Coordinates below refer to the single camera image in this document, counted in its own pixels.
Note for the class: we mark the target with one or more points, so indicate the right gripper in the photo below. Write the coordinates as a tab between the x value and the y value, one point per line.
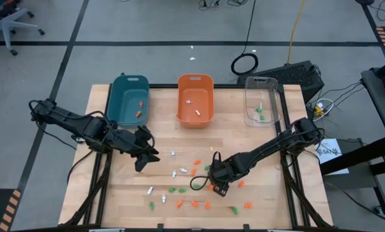
226	169

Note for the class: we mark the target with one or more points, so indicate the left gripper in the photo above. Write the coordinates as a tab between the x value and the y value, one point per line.
131	141

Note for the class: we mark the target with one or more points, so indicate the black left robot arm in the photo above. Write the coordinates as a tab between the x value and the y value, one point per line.
70	120

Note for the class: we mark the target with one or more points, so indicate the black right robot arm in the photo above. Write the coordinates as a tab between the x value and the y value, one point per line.
269	146

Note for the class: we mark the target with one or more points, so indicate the teal plastic bin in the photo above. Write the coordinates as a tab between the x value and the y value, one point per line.
128	96

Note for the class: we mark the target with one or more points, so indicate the orange plastic bin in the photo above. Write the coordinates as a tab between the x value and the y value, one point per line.
186	96

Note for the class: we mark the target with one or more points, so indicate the silver aluminium bar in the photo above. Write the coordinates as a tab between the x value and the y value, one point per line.
281	230
107	230

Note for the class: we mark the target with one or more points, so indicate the clear plastic bin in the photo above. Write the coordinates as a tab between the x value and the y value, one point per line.
269	96

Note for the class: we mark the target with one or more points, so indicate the white printed paper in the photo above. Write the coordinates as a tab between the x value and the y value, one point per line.
327	158

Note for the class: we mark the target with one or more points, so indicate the yellow power plug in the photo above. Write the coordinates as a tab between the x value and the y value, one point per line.
318	111

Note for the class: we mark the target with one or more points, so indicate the black mesh computer case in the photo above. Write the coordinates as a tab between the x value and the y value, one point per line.
292	75

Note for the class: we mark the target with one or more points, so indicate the black side stand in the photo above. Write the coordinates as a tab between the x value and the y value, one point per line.
356	157

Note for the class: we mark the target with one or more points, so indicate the black desk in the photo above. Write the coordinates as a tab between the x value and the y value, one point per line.
382	112

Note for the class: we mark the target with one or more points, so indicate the grey office chair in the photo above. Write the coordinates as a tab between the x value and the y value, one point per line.
6	25

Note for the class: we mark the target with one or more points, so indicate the black frame clip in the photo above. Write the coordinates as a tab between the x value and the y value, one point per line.
245	227
160	227

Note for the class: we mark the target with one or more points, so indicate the black table frame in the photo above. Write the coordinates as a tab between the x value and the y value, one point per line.
163	86

